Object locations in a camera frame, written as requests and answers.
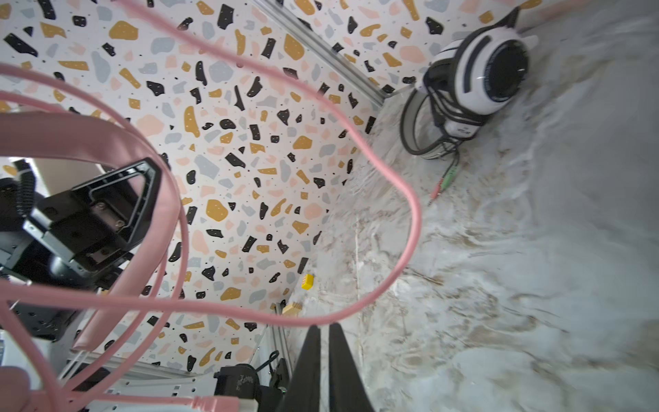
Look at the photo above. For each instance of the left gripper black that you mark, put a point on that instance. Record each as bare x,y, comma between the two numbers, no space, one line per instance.
77,239

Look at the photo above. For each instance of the left corner aluminium post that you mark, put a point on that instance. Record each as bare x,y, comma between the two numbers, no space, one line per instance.
286,19

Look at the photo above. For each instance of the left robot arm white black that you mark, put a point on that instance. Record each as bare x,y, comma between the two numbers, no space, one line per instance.
195,355

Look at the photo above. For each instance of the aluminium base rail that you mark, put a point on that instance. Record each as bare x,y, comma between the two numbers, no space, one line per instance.
278,340

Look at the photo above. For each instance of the white black headphones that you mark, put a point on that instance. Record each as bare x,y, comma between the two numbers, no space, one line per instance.
466,83

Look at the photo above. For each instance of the pink headphones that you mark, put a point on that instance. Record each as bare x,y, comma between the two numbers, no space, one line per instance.
49,131

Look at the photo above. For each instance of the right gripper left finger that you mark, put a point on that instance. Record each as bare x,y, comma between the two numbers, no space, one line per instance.
303,393

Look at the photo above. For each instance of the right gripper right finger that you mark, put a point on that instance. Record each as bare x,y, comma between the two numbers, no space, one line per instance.
346,390

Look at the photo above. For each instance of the small wooden block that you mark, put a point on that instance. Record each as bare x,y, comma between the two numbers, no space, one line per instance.
293,309

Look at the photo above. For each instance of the small yellow block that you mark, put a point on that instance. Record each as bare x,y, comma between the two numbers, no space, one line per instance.
308,282

